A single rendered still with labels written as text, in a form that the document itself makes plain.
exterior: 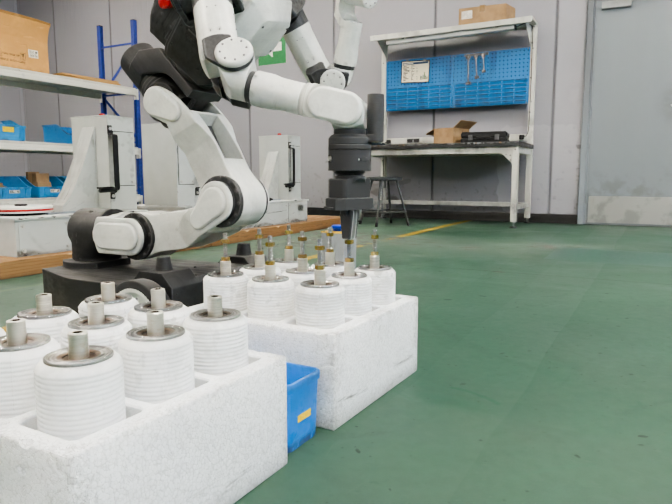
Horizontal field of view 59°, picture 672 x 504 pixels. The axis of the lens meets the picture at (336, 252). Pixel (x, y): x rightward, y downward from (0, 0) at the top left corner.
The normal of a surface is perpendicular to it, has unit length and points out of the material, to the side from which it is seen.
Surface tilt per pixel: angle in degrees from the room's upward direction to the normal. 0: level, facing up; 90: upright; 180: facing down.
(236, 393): 90
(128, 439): 90
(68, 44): 90
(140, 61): 90
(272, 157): 68
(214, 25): 56
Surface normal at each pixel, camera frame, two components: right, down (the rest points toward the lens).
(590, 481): 0.00, -0.99
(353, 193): 0.75, 0.09
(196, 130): -0.29, 0.50
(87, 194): 0.88, 0.06
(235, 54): -0.01, -0.44
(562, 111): -0.47, 0.11
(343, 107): -0.18, 0.12
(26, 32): 0.88, 0.27
